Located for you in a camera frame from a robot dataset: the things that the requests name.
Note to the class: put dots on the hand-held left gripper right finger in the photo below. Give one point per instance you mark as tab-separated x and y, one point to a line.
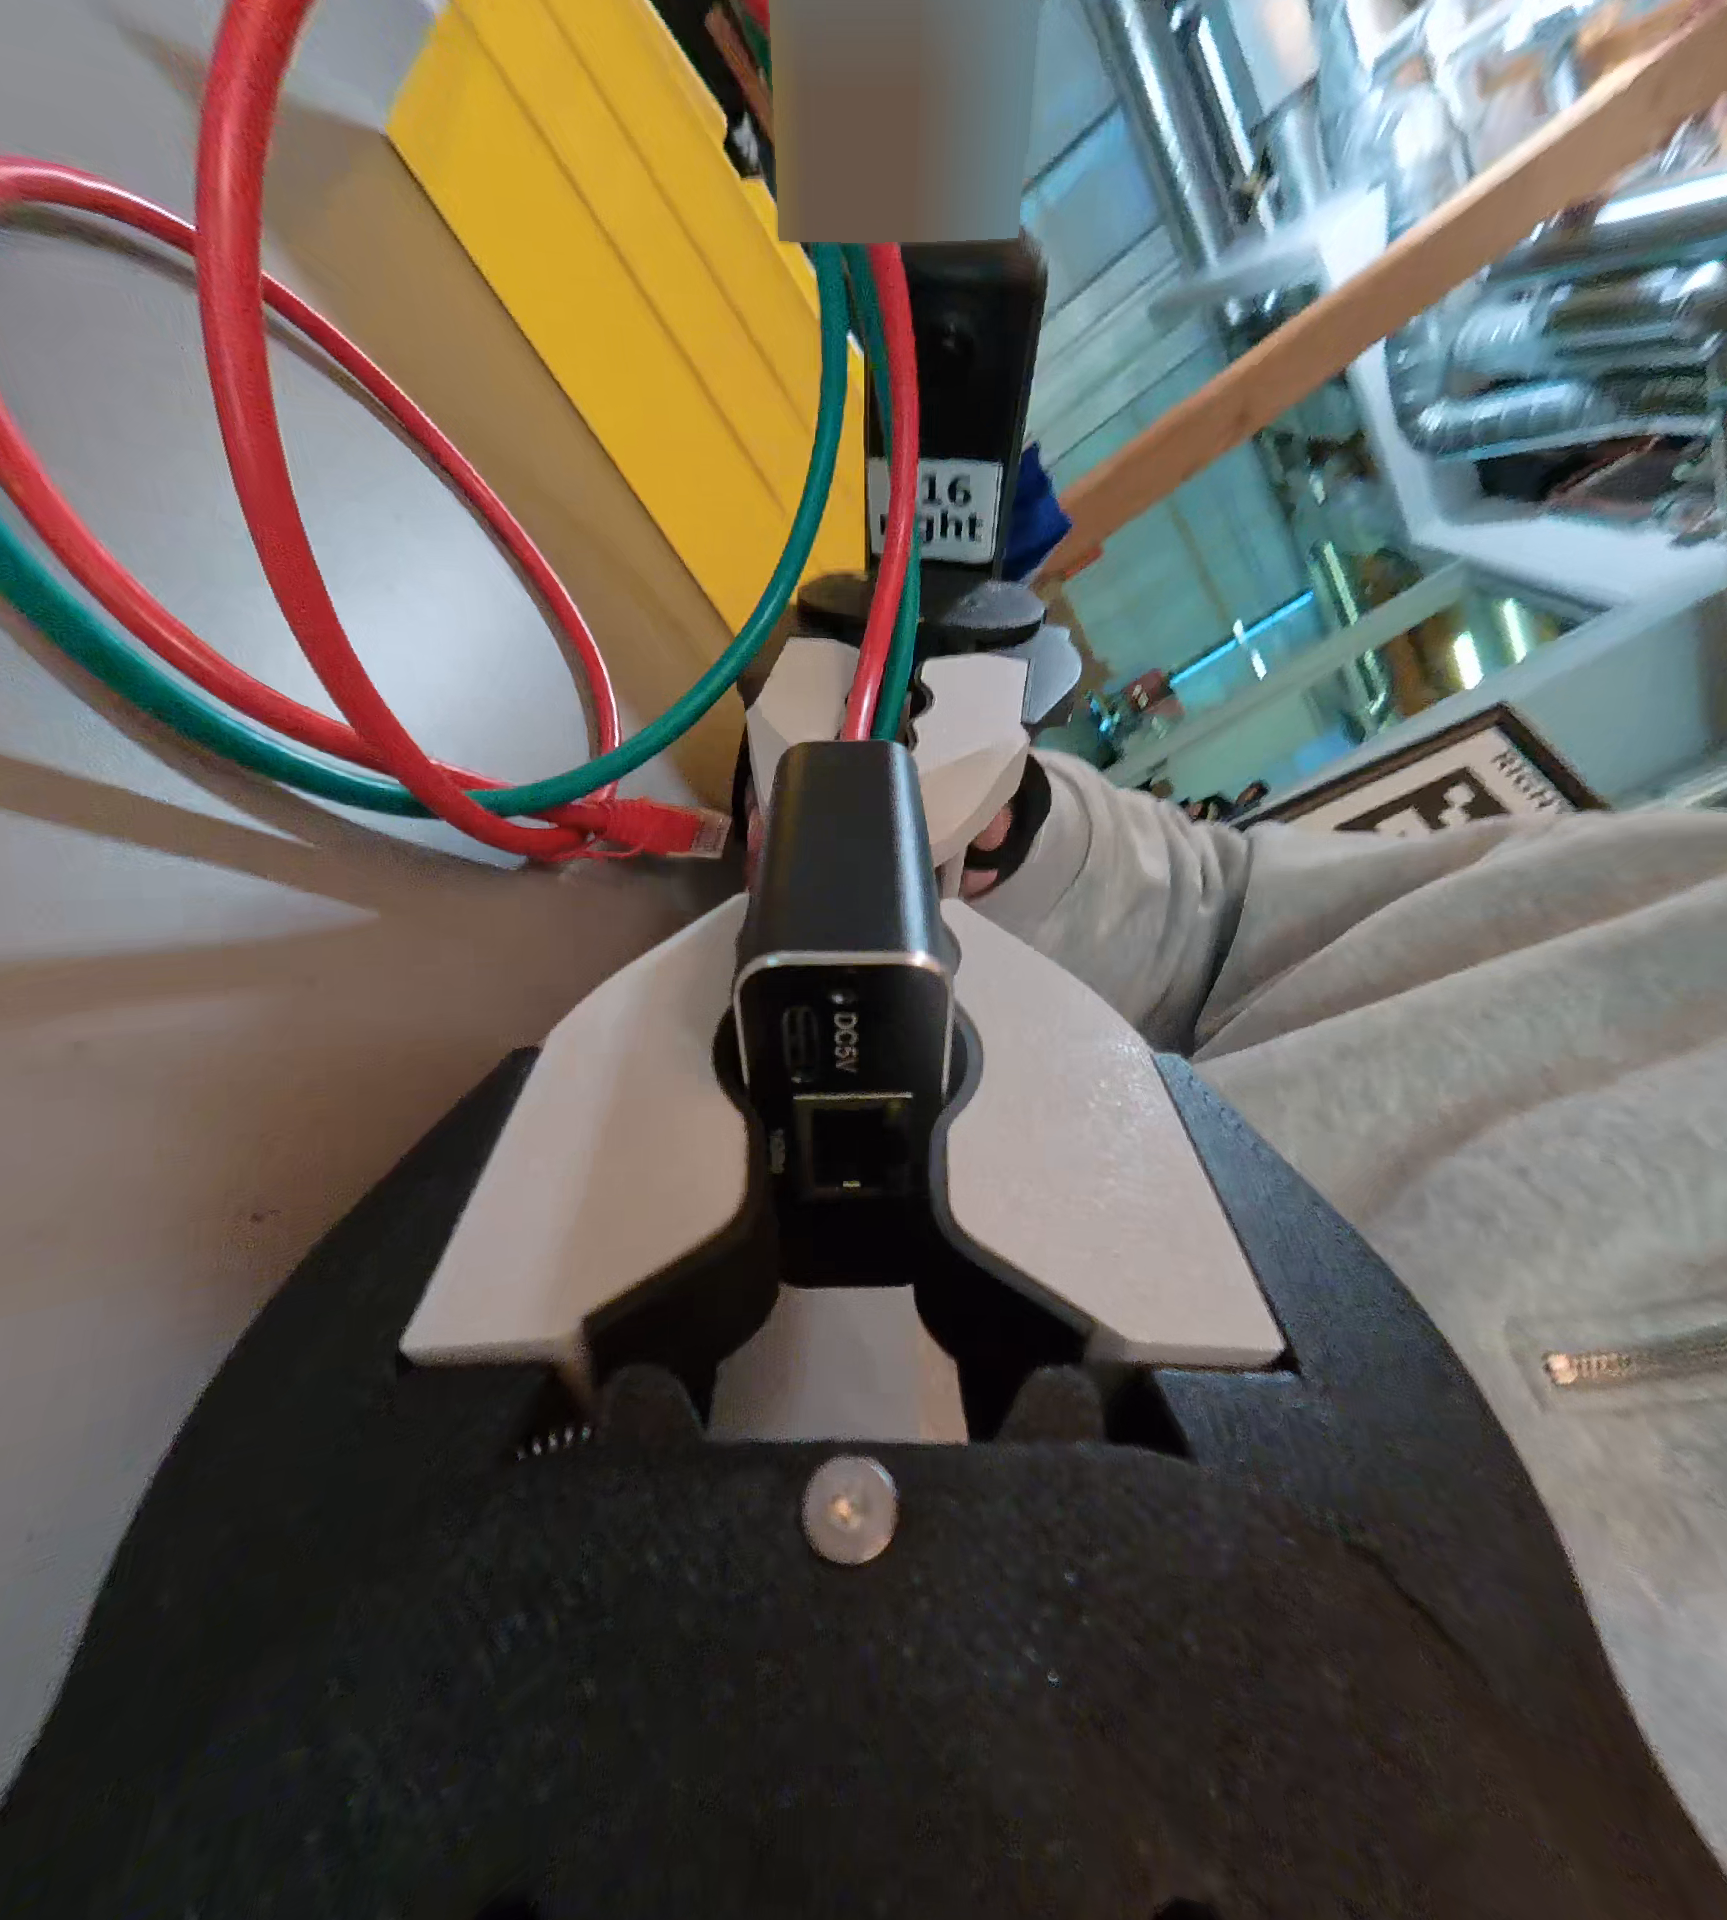
1103	1199

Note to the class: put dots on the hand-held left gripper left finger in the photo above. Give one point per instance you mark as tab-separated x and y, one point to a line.
593	1185

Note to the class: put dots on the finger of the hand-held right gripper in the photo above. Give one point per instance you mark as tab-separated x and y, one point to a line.
975	734
802	689

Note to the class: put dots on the black two-port adapter box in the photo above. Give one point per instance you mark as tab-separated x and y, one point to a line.
841	855

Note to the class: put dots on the person's right hand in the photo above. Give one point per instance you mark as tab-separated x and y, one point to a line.
1012	823

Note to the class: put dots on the yellow plastic bin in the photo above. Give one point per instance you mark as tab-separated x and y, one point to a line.
578	224

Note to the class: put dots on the wooden ceiling beam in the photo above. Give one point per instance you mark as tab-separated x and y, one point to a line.
1405	254

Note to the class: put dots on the person's grey hoodie torso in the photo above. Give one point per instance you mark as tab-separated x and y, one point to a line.
1552	1050

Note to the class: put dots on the black and white marker sign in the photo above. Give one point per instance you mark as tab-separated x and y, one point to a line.
1479	779

